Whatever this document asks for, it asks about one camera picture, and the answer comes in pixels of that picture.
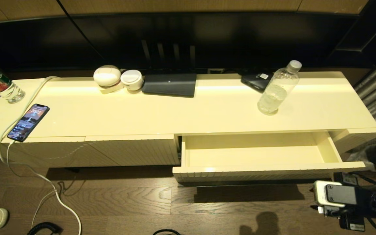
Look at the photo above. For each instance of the clear bottle white cap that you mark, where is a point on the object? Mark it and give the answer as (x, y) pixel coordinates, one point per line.
(274, 94)

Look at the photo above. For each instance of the white egg-shaped device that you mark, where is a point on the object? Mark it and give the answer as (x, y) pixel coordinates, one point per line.
(107, 75)

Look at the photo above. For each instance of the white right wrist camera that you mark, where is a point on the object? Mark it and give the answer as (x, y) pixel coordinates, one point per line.
(330, 194)

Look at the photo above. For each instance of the cream flat base block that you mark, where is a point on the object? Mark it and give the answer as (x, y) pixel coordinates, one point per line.
(109, 89)

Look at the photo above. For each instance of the black television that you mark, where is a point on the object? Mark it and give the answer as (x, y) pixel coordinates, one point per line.
(175, 42)

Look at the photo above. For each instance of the white round device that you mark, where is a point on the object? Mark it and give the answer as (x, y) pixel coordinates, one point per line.
(132, 79)

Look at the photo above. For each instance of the cream ribbed cabinet door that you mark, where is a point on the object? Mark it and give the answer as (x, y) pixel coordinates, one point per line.
(142, 150)

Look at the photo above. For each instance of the cream tv cabinet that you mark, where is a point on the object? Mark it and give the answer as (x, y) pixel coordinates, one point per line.
(175, 111)

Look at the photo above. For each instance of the dark grey router box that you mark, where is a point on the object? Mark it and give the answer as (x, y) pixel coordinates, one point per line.
(170, 84)

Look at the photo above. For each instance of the cream ribbed drawer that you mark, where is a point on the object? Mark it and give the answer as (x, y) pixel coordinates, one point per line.
(253, 153)

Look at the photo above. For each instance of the black box with sticker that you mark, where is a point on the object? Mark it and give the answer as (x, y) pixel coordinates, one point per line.
(255, 82)

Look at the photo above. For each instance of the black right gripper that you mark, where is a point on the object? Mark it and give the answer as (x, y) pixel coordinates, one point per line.
(366, 199)

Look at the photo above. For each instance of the black smartphone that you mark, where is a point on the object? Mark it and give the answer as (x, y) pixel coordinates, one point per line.
(28, 122)

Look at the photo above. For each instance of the cream scratched cabinet door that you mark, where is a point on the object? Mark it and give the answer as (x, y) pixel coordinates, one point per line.
(44, 153)

